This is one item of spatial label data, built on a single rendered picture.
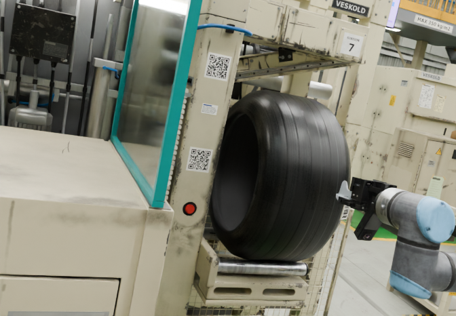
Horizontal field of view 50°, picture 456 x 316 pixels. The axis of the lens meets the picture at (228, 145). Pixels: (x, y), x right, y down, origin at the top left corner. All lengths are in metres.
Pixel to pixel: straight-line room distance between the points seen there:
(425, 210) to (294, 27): 0.98
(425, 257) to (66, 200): 0.75
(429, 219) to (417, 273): 0.12
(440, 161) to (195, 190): 4.93
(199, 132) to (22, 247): 0.82
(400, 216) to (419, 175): 4.93
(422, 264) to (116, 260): 0.65
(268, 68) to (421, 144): 4.24
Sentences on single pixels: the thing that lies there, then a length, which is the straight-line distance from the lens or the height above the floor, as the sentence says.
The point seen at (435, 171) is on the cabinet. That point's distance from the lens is 6.24.
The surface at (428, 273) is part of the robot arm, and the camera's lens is 1.16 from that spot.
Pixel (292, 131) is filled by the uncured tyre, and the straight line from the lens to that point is 1.46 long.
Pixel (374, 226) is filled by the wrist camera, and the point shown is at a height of 1.20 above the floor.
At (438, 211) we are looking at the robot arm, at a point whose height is 1.31.
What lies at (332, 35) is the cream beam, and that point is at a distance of 1.96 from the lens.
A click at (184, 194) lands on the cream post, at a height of 1.11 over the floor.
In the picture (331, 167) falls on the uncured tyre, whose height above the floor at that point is 1.29.
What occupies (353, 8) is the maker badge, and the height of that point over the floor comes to 1.90.
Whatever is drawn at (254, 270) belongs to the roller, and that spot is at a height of 0.90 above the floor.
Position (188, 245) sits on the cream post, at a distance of 1.60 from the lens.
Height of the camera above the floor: 1.50
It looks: 8 degrees down
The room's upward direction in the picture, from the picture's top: 12 degrees clockwise
